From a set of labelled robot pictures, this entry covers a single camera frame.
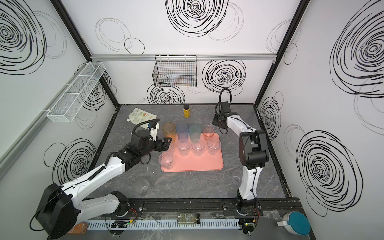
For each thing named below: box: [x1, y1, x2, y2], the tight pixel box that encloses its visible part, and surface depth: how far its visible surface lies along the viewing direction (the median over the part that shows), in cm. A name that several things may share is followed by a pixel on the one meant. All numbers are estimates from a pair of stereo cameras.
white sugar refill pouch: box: [127, 107, 158, 128], surface depth 114 cm
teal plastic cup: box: [188, 124, 201, 142], surface depth 95 cm
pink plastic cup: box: [203, 127, 215, 141], surface depth 101 cm
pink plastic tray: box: [161, 133, 224, 173], surface depth 93 cm
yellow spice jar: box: [183, 104, 191, 118], surface depth 110 cm
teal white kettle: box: [277, 211, 311, 236], surface depth 66 cm
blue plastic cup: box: [175, 122, 189, 140], surface depth 95 cm
